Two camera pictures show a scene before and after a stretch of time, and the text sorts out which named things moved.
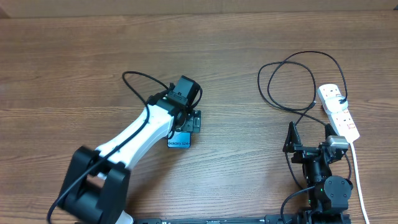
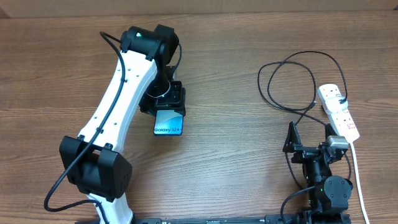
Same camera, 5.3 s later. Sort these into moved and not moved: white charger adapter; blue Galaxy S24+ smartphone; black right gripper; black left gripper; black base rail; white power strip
Moved: black left gripper; blue Galaxy S24+ smartphone
Not moved: white power strip; white charger adapter; black right gripper; black base rail
